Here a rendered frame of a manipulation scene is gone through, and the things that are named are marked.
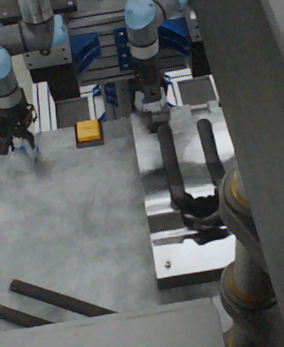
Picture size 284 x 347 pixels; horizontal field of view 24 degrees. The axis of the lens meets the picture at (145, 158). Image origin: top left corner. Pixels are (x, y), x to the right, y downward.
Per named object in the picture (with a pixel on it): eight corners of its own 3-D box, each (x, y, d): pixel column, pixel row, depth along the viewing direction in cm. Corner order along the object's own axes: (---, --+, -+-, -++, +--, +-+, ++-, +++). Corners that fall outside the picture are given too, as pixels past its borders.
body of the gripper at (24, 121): (39, 119, 181) (29, 88, 172) (25, 143, 176) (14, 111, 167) (13, 114, 183) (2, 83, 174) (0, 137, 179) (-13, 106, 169)
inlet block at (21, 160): (34, 135, 195) (30, 122, 191) (49, 138, 193) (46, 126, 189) (13, 169, 187) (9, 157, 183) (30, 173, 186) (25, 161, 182)
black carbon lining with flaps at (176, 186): (155, 131, 182) (152, 107, 175) (213, 121, 183) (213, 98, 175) (176, 238, 161) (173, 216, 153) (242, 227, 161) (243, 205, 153)
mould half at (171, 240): (133, 134, 192) (128, 102, 181) (222, 120, 192) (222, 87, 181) (159, 290, 160) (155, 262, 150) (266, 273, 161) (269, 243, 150)
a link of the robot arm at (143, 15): (162, 0, 165) (139, 18, 161) (166, 34, 173) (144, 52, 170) (139, -12, 169) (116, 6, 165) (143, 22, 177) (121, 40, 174)
